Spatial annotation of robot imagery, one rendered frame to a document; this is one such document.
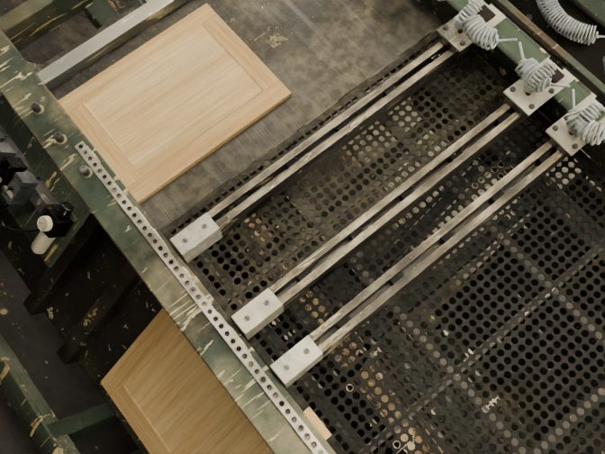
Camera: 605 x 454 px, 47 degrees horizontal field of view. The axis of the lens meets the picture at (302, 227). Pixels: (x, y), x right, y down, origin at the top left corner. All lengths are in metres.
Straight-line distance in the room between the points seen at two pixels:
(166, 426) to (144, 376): 0.17
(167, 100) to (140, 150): 0.18
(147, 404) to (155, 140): 0.84
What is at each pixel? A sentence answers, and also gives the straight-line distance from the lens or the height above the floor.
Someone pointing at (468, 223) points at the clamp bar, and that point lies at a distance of 1.93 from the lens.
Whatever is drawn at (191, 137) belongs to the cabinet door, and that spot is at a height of 1.09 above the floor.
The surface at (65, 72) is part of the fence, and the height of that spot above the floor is 0.96.
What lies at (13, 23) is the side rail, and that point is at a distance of 2.45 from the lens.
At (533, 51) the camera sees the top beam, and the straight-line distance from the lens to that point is 2.21.
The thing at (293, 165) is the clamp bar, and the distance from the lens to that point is 1.96.
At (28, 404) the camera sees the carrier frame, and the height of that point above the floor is 0.17.
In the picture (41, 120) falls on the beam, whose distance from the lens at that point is 2.22.
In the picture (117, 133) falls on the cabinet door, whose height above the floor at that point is 0.95.
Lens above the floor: 1.86
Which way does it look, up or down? 21 degrees down
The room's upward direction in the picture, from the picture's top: 42 degrees clockwise
